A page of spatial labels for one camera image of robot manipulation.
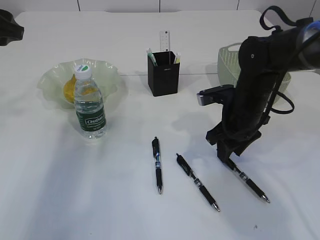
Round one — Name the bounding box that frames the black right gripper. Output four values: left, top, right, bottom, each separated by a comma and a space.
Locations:
206, 71, 280, 163

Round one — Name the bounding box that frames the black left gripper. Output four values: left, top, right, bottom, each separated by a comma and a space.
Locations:
0, 9, 24, 47

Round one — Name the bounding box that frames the black pen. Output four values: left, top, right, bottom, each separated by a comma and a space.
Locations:
176, 153, 221, 212
151, 136, 163, 195
225, 158, 271, 203

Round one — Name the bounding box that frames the yellow pear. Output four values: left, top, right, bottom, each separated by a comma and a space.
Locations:
62, 74, 100, 104

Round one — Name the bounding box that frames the yellow-green utility knife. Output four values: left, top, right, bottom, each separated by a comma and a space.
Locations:
173, 52, 181, 64

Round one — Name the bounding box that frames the clear water bottle green label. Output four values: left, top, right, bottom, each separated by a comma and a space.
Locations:
74, 64, 107, 139

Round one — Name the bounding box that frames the clear plastic ruler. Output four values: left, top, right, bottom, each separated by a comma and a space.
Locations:
159, 30, 171, 64

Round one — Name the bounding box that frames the teal utility knife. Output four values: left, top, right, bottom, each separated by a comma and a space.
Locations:
146, 48, 158, 67

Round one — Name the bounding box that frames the green woven plastic basket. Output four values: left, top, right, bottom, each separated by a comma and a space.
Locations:
217, 42, 292, 106

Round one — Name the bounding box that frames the black square pen holder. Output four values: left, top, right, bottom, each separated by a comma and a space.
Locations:
147, 51, 180, 97

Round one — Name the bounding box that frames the translucent green wavy glass plate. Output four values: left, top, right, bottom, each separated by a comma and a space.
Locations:
37, 58, 121, 109

